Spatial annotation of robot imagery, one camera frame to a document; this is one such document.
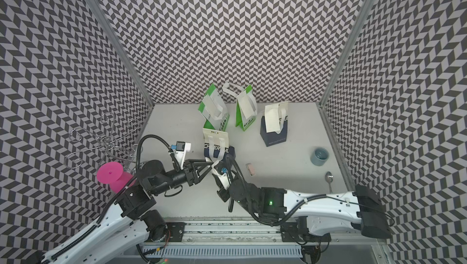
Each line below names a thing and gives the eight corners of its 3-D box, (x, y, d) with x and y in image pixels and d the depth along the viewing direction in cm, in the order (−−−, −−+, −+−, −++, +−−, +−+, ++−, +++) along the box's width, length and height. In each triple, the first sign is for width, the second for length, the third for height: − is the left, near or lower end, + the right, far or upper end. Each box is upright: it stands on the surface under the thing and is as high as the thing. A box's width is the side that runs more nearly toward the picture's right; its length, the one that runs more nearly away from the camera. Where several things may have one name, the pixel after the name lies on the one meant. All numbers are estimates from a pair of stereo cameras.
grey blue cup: (312, 166, 94) (316, 160, 89) (308, 153, 99) (312, 147, 93) (326, 166, 94) (331, 160, 89) (322, 153, 99) (327, 147, 93)
